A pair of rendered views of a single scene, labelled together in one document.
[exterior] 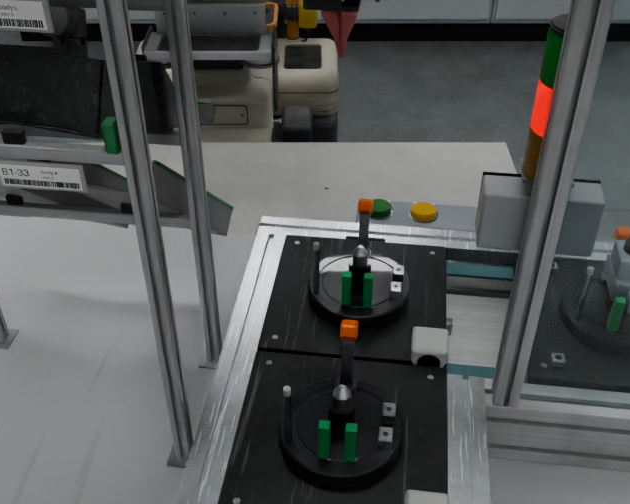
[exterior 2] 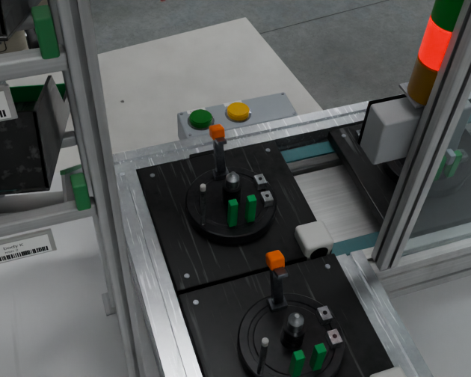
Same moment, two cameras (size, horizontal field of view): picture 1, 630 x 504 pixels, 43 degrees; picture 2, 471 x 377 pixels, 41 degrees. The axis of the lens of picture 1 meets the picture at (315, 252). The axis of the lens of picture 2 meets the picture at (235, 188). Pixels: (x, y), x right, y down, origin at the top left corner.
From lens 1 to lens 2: 0.36 m
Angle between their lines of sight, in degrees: 23
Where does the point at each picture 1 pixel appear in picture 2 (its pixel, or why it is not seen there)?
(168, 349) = (135, 341)
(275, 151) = (55, 75)
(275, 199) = not seen: hidden behind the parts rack
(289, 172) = not seen: hidden behind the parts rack
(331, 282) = (208, 208)
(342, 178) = (131, 87)
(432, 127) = not seen: outside the picture
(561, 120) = (468, 60)
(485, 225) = (382, 147)
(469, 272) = (298, 156)
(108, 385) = (33, 366)
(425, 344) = (314, 240)
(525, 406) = (401, 262)
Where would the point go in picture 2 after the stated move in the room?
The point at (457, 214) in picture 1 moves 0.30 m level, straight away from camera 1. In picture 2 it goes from (264, 105) to (227, 12)
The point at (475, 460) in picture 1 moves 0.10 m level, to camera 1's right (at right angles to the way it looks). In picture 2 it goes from (392, 324) to (450, 298)
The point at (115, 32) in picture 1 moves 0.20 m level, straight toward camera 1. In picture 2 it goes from (94, 100) to (288, 286)
